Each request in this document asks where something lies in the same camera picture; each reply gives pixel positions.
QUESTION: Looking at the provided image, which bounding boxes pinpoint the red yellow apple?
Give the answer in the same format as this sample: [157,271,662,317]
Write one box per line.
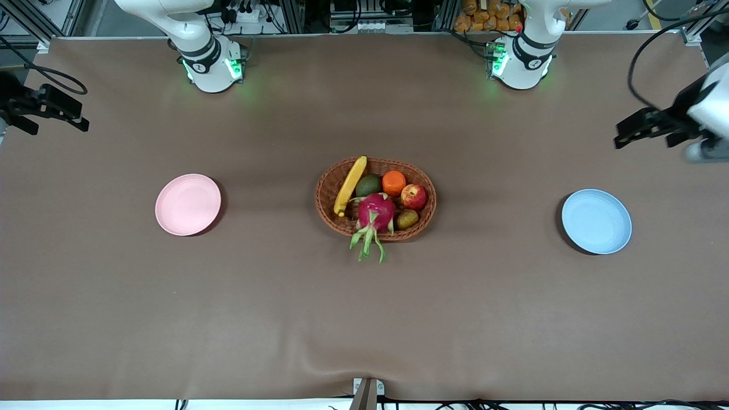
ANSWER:
[401,183,428,212]

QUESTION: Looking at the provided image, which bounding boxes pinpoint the yellow banana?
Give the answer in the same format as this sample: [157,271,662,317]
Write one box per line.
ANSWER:
[334,155,368,218]

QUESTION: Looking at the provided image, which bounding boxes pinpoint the blue plate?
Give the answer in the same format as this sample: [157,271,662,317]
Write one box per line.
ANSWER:
[562,189,633,255]

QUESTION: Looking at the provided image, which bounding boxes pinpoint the pink plate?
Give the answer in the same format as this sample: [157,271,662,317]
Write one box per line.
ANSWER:
[155,174,222,236]

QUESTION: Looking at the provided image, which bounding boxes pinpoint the white power strip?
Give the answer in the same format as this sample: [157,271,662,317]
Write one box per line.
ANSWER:
[219,5,264,24]

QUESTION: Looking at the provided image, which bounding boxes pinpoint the orange tangerine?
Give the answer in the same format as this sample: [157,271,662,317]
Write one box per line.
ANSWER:
[382,170,407,197]

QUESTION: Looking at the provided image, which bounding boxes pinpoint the green avocado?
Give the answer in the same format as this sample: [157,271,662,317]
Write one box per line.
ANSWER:
[355,174,383,198]

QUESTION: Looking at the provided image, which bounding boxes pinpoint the pink dragon fruit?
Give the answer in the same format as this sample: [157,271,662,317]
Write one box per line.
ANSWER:
[349,193,396,264]

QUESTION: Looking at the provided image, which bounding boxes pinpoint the brown wicker basket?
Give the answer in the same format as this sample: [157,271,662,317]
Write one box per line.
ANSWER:
[315,157,437,241]

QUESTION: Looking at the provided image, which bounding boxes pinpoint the grey control box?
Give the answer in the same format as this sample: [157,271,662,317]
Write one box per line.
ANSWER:
[330,0,413,34]

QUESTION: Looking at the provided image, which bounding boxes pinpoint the brown table cloth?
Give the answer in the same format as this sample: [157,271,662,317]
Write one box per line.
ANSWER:
[0,31,729,402]

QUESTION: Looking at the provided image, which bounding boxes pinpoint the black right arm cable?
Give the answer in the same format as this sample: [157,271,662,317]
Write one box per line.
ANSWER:
[0,35,88,96]

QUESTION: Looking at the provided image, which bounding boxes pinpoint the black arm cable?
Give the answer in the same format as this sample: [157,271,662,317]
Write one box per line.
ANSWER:
[0,35,88,96]
[628,5,729,110]

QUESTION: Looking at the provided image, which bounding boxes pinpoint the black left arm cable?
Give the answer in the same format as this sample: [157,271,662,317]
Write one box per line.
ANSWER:
[628,5,729,110]

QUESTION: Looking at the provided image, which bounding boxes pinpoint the silver aluminium frame profile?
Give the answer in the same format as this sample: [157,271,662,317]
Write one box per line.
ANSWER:
[0,0,86,46]
[681,0,729,46]

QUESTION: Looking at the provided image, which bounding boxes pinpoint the metal table edge bracket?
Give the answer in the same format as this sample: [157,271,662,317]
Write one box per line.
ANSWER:
[349,377,385,410]

